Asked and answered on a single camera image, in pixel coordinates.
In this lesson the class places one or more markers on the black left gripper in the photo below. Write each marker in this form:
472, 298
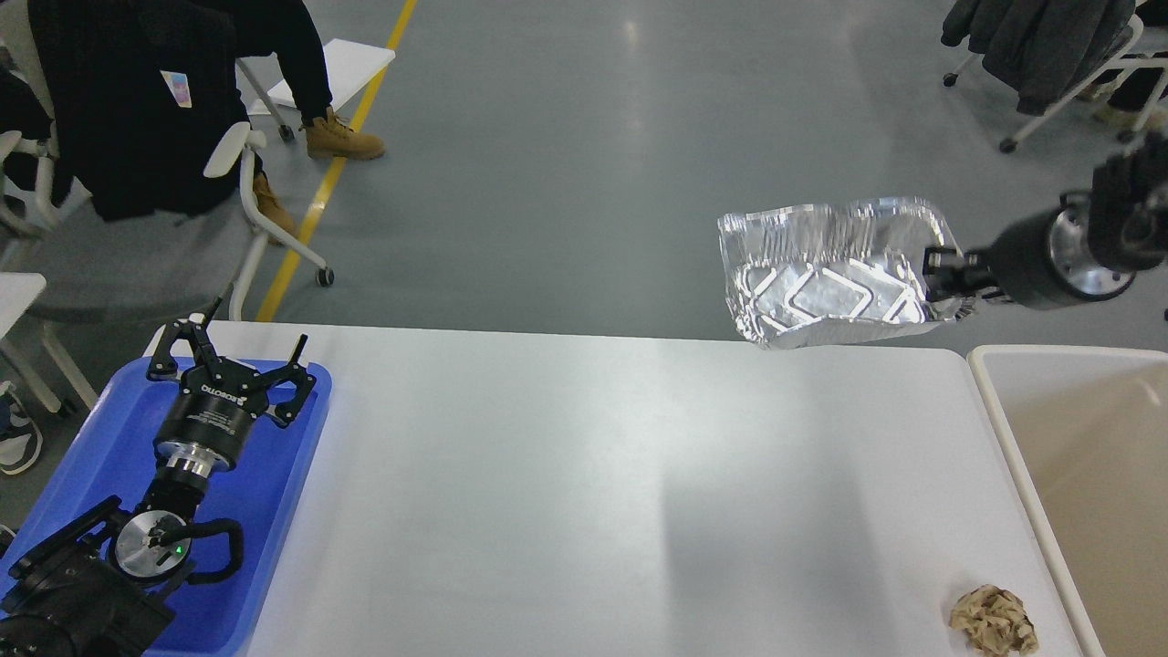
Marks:
212, 411

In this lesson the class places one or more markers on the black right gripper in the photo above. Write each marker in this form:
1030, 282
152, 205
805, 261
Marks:
1041, 263

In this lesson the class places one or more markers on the aluminium foil tray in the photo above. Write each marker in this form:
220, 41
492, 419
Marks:
823, 274

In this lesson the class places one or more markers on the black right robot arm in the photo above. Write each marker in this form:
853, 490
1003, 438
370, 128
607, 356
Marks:
1126, 206

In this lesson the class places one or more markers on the grey office chair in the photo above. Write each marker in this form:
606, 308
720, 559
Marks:
151, 268

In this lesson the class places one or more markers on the blue plastic tray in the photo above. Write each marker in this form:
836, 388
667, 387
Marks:
146, 511

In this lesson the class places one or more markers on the tan work boot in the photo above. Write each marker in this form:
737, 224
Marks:
330, 136
270, 206

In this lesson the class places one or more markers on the beige waste bin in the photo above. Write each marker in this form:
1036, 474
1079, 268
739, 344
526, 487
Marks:
1084, 434

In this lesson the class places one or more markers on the sneaker at left edge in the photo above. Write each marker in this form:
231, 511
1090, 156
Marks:
21, 440

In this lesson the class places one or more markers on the white table at left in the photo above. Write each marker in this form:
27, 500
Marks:
18, 293

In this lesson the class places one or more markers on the grey coat on chair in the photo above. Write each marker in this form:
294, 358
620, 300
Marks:
1040, 41

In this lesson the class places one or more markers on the white chair with coats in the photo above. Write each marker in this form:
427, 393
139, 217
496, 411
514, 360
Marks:
1068, 87

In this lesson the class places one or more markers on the black jacket on chair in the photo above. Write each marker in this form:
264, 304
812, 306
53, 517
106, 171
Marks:
142, 93

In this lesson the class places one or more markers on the person in black trousers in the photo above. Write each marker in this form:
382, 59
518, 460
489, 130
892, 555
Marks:
286, 30

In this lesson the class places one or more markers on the crumpled brown paper ball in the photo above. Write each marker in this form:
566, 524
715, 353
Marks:
994, 622

